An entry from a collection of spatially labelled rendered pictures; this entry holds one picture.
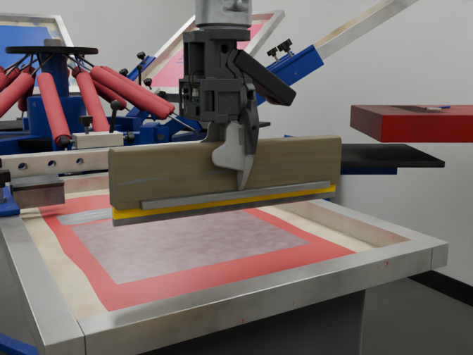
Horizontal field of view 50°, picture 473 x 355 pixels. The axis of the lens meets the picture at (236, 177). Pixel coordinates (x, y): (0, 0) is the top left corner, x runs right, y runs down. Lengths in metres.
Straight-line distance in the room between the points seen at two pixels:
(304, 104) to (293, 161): 3.13
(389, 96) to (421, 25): 0.45
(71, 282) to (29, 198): 0.35
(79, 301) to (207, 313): 0.19
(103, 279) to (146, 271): 0.06
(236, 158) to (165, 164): 0.10
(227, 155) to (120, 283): 0.24
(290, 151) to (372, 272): 0.20
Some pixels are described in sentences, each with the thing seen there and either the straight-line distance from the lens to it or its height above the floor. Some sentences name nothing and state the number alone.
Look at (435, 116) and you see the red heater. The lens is 1.73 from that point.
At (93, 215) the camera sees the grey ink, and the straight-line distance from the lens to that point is 1.05.
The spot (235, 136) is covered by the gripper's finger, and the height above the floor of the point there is 1.16.
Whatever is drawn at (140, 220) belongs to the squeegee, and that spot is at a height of 1.06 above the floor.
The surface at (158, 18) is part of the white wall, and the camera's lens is 5.60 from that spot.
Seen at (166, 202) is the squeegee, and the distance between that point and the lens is 0.64.
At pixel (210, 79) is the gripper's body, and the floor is 1.23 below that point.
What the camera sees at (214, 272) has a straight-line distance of 0.75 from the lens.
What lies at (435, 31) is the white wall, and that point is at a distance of 3.04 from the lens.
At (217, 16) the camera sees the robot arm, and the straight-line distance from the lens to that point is 0.65.
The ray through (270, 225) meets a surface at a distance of 0.96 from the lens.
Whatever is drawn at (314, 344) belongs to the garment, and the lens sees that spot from 0.84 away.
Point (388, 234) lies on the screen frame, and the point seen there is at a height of 0.98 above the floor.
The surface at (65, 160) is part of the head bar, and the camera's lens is 1.33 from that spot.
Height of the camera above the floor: 1.25
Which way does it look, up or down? 12 degrees down
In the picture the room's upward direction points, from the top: straight up
